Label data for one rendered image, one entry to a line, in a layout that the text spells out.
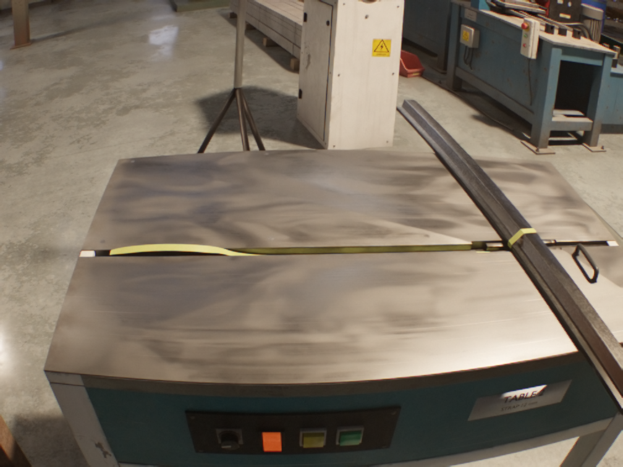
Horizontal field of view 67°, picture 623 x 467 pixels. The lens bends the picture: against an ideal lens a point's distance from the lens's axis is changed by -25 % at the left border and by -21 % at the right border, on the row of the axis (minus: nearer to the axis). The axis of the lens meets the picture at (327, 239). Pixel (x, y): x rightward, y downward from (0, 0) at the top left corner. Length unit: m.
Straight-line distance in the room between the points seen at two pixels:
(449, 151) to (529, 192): 0.18
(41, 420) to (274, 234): 1.02
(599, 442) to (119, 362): 0.79
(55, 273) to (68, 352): 1.47
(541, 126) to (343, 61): 1.27
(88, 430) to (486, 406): 0.52
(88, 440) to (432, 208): 0.65
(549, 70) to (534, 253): 2.45
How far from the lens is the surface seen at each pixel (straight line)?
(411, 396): 0.67
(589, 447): 1.03
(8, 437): 0.89
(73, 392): 0.68
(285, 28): 4.51
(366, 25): 2.68
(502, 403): 0.75
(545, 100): 3.28
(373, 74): 2.77
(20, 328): 1.94
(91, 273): 0.79
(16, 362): 1.82
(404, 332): 0.69
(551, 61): 3.23
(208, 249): 0.80
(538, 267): 0.84
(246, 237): 0.83
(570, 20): 5.42
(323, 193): 0.94
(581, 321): 0.75
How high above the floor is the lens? 1.19
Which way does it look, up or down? 33 degrees down
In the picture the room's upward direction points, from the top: 4 degrees clockwise
